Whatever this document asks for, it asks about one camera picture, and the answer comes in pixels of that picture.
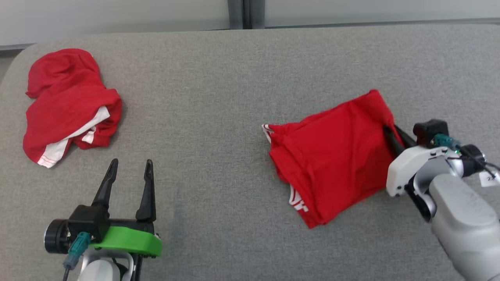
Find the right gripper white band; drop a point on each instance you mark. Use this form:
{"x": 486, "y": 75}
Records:
{"x": 406, "y": 168}

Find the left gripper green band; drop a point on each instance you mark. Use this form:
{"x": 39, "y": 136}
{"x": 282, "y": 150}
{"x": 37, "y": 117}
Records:
{"x": 129, "y": 240}

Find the red Bulls 23 jersey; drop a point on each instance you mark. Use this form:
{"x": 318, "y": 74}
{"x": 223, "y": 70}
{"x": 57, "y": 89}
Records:
{"x": 336, "y": 164}

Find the red shorts with white stripe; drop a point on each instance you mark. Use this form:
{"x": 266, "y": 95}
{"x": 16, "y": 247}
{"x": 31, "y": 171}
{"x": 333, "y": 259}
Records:
{"x": 66, "y": 105}

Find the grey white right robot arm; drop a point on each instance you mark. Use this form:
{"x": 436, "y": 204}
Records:
{"x": 461, "y": 210}

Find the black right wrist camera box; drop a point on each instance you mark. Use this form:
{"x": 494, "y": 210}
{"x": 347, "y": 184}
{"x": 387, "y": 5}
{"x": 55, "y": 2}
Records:
{"x": 429, "y": 130}

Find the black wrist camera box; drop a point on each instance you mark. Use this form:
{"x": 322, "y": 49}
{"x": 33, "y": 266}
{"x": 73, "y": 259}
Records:
{"x": 88, "y": 220}
{"x": 429, "y": 130}

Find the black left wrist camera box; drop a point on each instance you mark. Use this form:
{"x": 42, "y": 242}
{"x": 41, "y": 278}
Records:
{"x": 88, "y": 220}

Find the grey double partition post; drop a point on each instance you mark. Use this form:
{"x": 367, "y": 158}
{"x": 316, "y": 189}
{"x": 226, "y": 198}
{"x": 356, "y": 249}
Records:
{"x": 236, "y": 13}

